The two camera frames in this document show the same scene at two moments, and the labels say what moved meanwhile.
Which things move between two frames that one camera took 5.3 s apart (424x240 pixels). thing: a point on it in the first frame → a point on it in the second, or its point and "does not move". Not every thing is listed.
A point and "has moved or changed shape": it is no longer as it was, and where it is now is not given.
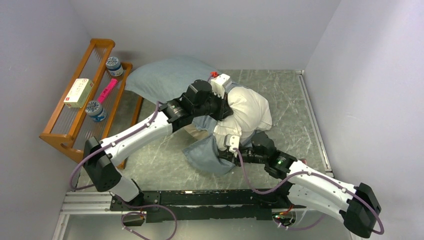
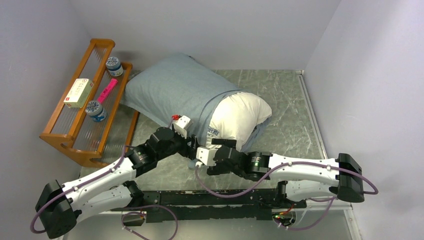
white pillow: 251,112 has moved or changed shape
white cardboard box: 79,93 does not move
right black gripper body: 247,155 → 219,168
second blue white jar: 95,110 does not move
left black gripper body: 213,106 → 179,144
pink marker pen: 107,90 does not move
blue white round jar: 114,67 does not move
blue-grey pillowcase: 159,79 has moved or changed shape
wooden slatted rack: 94,108 does not move
